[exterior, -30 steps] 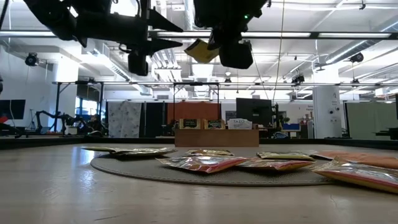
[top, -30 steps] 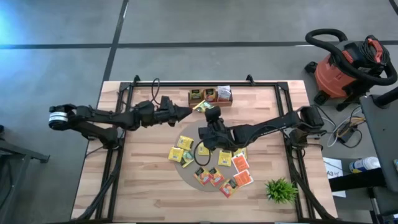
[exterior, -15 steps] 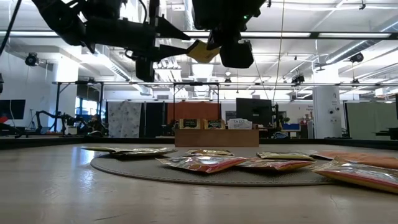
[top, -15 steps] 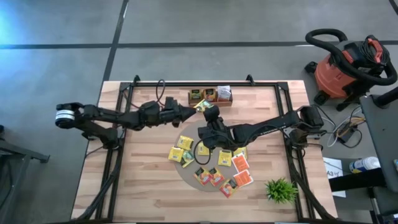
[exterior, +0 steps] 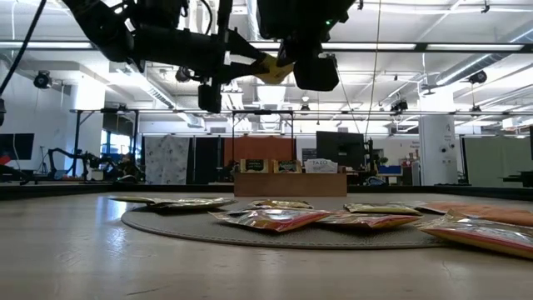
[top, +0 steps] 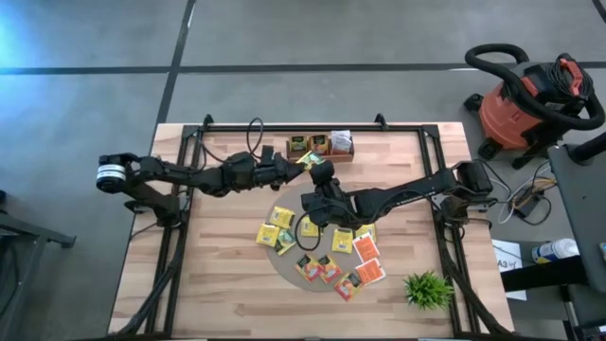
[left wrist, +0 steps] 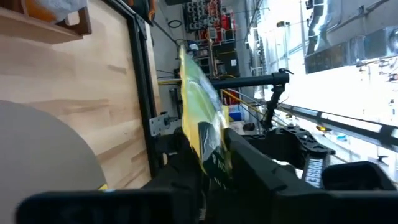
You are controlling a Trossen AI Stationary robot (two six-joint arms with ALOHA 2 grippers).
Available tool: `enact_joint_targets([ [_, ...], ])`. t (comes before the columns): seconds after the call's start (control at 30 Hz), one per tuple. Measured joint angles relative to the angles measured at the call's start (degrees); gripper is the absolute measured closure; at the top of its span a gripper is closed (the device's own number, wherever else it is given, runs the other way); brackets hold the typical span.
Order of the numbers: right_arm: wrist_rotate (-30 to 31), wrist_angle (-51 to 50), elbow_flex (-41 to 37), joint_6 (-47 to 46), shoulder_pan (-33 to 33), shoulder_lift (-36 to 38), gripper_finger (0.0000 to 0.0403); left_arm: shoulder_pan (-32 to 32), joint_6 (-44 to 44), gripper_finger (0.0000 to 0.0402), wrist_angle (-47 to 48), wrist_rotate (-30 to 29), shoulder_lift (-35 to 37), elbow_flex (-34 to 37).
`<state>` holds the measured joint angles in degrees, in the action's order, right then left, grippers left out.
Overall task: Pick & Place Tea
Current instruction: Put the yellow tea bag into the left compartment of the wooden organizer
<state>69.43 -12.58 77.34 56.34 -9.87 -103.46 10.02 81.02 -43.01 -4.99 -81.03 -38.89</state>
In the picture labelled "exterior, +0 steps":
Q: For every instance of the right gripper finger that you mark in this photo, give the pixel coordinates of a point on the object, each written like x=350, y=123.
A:
x=289, y=52
x=316, y=73

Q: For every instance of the orange divider panel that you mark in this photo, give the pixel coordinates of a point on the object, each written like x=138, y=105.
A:
x=258, y=148

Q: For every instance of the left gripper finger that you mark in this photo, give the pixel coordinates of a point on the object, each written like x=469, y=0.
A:
x=209, y=98
x=237, y=46

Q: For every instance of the orange white Tazo tea packet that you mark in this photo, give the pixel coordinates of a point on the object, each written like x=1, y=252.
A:
x=512, y=218
x=335, y=168
x=317, y=166
x=479, y=208

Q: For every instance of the black wall monitor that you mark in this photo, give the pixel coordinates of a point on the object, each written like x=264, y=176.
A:
x=16, y=146

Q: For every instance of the black background robot arm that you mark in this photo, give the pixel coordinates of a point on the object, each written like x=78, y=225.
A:
x=66, y=155

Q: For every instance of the round grey mat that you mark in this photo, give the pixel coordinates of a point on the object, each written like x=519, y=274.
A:
x=187, y=227

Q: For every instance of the grey divider panel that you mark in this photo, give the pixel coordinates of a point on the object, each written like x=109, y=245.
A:
x=495, y=160

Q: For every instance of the black ceiling spotlight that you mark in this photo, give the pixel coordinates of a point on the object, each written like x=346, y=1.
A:
x=399, y=106
x=183, y=75
x=478, y=77
x=42, y=80

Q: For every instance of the wooden tea organizer box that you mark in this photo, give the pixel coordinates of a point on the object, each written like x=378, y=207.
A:
x=291, y=185

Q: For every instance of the white pillar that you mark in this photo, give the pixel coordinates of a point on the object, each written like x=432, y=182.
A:
x=433, y=141

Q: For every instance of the blue storage bin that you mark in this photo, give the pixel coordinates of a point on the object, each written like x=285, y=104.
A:
x=389, y=170

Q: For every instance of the black computer monitor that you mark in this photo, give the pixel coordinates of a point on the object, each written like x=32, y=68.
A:
x=339, y=146

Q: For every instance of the patterned divider screen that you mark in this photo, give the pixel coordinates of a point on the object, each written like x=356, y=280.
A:
x=166, y=158

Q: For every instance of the black divider panel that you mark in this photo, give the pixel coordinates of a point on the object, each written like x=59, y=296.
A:
x=208, y=160

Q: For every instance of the black background rig frame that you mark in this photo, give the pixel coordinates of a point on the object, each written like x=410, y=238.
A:
x=262, y=111

